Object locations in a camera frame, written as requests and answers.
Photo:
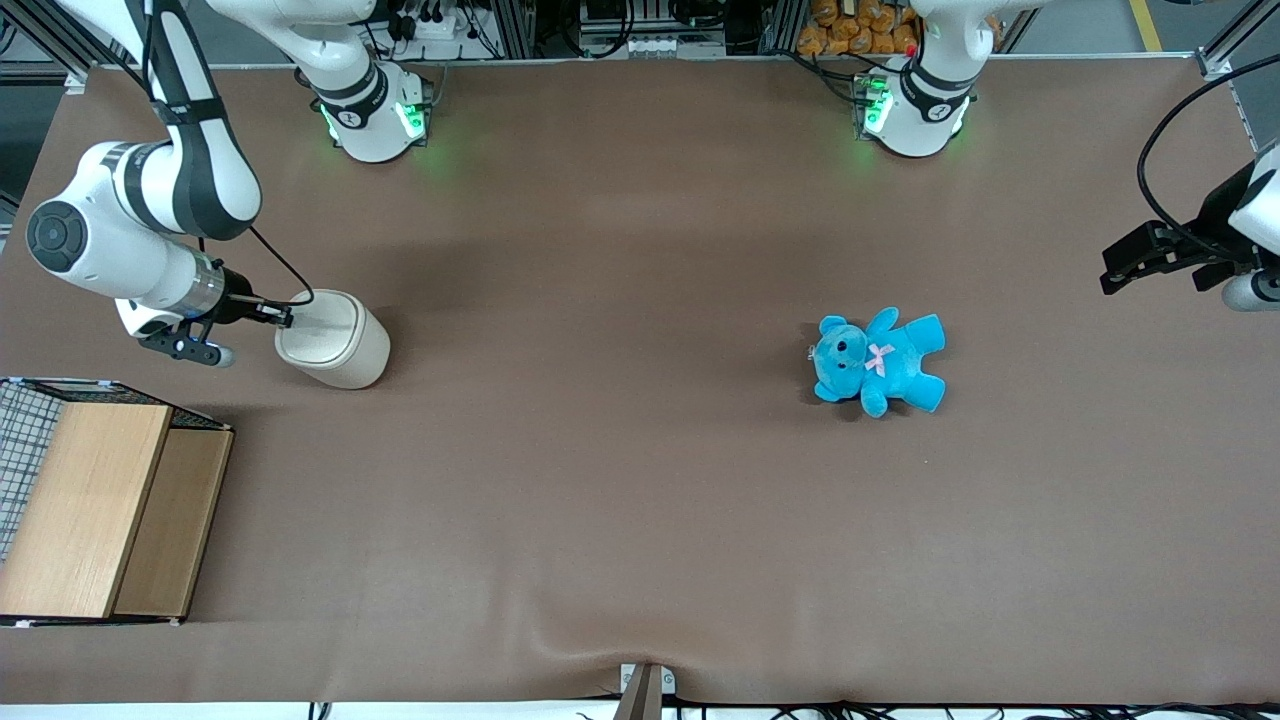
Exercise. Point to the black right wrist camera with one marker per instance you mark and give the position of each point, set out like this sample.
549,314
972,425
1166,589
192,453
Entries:
185,345

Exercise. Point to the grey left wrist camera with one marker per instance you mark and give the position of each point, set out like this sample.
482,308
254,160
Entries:
1252,291

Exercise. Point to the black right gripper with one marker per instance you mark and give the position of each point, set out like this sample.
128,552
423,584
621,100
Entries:
237,304

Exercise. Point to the cream trash can with lid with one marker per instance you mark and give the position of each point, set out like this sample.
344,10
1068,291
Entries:
340,345

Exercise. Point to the blue teddy bear plush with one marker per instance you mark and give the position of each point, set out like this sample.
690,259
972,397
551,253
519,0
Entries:
880,360

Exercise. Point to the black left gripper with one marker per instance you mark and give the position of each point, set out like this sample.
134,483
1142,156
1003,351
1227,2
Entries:
1216,222

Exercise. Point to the orange plush toys pile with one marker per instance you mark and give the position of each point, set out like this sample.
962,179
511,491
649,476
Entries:
860,28

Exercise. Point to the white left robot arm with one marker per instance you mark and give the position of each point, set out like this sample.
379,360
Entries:
915,110

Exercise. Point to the long white socket strip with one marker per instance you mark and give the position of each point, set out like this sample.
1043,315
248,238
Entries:
655,45

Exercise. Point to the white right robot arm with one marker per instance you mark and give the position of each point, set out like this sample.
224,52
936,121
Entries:
150,200

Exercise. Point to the aluminium frame post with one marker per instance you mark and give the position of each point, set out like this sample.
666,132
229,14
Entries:
1235,40
40,40

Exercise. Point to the white power strip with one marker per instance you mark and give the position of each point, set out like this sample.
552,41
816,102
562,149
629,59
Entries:
432,24

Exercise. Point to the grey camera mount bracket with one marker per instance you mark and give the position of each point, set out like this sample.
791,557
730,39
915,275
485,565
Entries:
645,690

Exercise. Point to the brown table mat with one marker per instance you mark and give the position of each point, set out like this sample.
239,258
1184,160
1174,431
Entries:
640,500

